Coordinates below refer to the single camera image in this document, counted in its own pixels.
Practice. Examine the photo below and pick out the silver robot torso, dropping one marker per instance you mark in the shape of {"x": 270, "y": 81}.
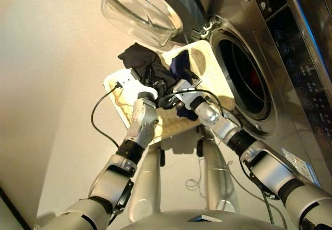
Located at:
{"x": 197, "y": 221}

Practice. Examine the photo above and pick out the blue white energy label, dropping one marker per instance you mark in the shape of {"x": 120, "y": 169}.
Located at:
{"x": 303, "y": 167}

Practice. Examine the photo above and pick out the grey washing machine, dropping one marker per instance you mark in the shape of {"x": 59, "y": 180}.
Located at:
{"x": 285, "y": 71}

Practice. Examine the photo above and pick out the black garment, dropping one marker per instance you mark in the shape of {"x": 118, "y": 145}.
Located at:
{"x": 137, "y": 56}

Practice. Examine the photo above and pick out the round glass washing machine door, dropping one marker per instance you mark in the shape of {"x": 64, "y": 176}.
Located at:
{"x": 145, "y": 6}

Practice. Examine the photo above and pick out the silver robot leg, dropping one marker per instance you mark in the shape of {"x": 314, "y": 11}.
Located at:
{"x": 145, "y": 183}
{"x": 218, "y": 178}

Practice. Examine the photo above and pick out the pale woven basket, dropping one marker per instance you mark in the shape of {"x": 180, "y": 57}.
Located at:
{"x": 215, "y": 79}

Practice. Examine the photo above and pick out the navy blue garment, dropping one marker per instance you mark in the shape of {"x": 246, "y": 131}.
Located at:
{"x": 180, "y": 64}

